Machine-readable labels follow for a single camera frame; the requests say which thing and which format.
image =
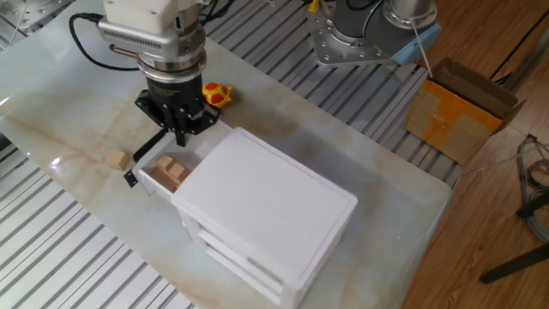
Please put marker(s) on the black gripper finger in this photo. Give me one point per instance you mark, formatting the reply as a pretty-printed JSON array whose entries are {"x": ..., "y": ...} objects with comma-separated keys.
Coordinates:
[
  {"x": 199, "y": 122},
  {"x": 171, "y": 120}
]

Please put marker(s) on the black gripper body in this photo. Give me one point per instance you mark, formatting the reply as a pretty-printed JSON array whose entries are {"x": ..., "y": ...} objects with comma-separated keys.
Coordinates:
[{"x": 173, "y": 94}]

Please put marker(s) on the white drawer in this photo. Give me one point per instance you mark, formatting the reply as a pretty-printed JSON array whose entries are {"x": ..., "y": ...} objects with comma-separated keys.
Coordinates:
[{"x": 146, "y": 180}]

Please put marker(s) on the wooden blocks in drawer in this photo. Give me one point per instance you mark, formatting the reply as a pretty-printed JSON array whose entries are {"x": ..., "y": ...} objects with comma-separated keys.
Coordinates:
[{"x": 167, "y": 176}]

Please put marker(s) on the white drawer cabinet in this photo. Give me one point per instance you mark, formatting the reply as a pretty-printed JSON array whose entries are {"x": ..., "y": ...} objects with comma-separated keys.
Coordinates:
[{"x": 266, "y": 206}]

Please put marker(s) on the yellow orange turtle toy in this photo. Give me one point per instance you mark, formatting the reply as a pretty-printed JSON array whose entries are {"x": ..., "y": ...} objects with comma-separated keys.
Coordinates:
[{"x": 216, "y": 95}]

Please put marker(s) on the small wooden cube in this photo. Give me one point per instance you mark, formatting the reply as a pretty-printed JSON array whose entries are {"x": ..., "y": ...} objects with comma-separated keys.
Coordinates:
[{"x": 116, "y": 160}]

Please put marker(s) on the yellow connector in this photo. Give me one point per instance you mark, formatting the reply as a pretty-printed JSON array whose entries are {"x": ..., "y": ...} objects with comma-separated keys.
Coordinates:
[{"x": 314, "y": 6}]

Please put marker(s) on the perforated metal plate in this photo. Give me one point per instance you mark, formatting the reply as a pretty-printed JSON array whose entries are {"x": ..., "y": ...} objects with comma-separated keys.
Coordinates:
[{"x": 30, "y": 13}]

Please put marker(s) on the cardboard box with orange tape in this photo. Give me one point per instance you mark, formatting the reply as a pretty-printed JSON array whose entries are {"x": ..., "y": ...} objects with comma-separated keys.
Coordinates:
[{"x": 450, "y": 120}]

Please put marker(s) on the short black stand foot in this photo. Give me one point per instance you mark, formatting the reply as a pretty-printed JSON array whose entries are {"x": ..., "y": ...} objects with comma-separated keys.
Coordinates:
[{"x": 534, "y": 206}]

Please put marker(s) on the black stand leg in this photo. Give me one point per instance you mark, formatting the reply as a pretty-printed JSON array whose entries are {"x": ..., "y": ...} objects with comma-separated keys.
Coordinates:
[{"x": 514, "y": 264}]

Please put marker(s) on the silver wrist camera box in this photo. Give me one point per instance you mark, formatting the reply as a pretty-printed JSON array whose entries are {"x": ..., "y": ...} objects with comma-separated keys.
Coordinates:
[{"x": 137, "y": 40}]

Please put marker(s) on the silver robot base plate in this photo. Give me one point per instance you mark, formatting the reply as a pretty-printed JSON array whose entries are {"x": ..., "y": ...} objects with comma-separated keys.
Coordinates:
[{"x": 339, "y": 51}]

